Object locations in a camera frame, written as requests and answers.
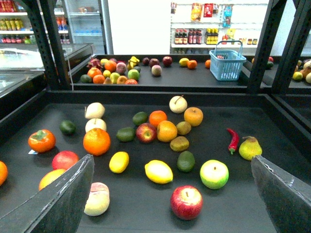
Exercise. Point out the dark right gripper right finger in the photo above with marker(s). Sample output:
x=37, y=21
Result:
x=286, y=197

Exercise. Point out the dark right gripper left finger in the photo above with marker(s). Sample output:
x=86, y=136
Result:
x=57, y=208

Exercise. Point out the yellow lemon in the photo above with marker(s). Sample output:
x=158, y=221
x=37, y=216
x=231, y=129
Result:
x=119, y=162
x=158, y=172

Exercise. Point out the sauce bottles on shelf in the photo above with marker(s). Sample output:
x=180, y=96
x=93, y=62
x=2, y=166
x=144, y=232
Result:
x=195, y=36

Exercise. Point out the orange fruit near finger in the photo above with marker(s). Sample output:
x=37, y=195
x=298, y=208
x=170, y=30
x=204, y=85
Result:
x=50, y=177

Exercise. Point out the pale peach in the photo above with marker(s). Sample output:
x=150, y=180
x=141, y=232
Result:
x=98, y=199

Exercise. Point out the red pomegranate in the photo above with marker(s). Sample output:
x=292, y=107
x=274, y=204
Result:
x=64, y=160

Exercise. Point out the yellow-green pear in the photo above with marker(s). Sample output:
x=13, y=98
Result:
x=250, y=148

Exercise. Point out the orange at left edge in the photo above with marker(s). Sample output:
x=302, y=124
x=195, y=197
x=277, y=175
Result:
x=3, y=172

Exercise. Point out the orange persimmon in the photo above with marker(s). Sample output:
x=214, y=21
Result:
x=42, y=141

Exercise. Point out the red chili pepper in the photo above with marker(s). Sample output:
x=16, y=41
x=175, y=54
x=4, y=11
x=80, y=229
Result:
x=233, y=146

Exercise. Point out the green apple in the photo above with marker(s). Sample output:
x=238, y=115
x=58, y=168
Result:
x=214, y=174

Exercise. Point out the large orange mandarin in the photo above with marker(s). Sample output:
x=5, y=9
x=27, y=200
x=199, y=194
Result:
x=96, y=142

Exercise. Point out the dark green avocado left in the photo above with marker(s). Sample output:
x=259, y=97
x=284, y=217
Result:
x=67, y=127

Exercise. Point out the dark green avocado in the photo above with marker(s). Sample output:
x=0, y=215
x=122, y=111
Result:
x=67, y=127
x=185, y=161

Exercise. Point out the white pear middle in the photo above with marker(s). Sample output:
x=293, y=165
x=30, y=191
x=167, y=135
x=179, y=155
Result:
x=95, y=123

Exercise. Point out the large red apple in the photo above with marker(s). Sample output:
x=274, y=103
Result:
x=186, y=202

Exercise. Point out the green lime lower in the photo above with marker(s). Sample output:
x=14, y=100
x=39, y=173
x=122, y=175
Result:
x=126, y=134

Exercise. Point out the green lime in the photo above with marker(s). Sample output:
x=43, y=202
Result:
x=126, y=134
x=140, y=118

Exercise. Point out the white pear upper left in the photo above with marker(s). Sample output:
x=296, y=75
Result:
x=94, y=110

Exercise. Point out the small red apple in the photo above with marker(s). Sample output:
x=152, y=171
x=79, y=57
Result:
x=146, y=133

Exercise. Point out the brown kiwi lower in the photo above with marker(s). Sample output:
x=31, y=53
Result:
x=179, y=144

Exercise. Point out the brown kiwi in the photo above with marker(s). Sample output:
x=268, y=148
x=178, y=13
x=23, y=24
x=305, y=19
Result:
x=183, y=128
x=179, y=144

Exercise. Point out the green lime upper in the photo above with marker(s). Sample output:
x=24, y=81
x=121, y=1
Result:
x=140, y=118

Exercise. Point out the golden brown pear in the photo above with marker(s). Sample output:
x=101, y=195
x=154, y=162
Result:
x=194, y=116

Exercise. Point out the brown kiwi upper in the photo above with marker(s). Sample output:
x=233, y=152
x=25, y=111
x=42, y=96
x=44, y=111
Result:
x=183, y=128

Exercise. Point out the orange round fruit centre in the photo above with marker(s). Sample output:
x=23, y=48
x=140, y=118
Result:
x=166, y=131

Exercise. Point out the small orange tangerine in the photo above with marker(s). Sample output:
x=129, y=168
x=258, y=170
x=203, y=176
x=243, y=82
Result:
x=156, y=117

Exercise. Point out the white pear with stem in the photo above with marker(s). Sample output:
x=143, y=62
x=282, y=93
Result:
x=178, y=104

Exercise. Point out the small blue basket far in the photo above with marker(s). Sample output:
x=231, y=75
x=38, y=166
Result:
x=226, y=65

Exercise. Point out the far fruit pile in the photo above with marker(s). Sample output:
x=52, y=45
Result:
x=112, y=71

